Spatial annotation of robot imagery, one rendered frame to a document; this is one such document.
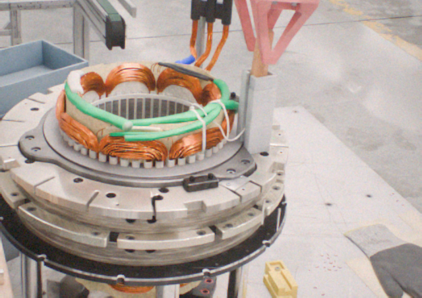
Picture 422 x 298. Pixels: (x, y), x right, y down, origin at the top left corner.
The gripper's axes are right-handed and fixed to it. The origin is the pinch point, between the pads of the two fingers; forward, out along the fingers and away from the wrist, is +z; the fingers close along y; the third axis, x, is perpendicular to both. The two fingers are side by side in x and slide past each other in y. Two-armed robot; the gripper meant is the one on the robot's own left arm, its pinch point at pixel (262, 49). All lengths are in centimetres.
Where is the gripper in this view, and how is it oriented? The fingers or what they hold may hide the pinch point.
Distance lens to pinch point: 86.9
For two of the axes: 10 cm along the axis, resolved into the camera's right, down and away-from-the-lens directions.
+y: -2.9, -3.9, 8.7
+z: -1.3, 9.2, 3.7
